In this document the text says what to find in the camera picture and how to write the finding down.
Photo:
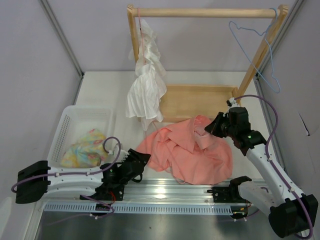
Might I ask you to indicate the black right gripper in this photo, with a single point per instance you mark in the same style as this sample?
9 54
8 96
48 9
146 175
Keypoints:
213 128

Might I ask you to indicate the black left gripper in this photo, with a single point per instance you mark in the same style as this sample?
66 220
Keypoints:
135 155

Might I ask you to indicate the pink skirt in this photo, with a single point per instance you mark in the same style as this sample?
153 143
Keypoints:
203 159

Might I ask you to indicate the pink wire hanger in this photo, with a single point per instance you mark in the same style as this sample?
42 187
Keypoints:
182 180

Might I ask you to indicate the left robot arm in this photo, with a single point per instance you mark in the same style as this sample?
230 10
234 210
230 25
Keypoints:
103 183

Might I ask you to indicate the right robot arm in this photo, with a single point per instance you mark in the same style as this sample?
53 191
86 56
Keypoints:
288 209

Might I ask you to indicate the white garment on hanger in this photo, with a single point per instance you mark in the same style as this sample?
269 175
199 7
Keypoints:
144 95

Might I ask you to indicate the pink hanger with white garment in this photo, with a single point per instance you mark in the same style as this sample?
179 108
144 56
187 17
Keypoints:
142 37

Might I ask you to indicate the pastel floral cloth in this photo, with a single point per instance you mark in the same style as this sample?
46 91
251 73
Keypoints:
87 152

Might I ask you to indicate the wooden clothes rack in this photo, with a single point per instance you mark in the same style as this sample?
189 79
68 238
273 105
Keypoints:
183 101

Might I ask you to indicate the white plastic basket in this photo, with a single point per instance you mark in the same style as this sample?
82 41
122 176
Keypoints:
74 123

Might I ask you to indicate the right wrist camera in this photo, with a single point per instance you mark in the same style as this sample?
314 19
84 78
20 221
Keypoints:
232 103

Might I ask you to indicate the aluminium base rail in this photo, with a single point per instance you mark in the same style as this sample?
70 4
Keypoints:
159 196

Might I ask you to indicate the blue wire hanger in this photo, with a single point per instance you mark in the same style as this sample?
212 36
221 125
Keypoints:
264 48

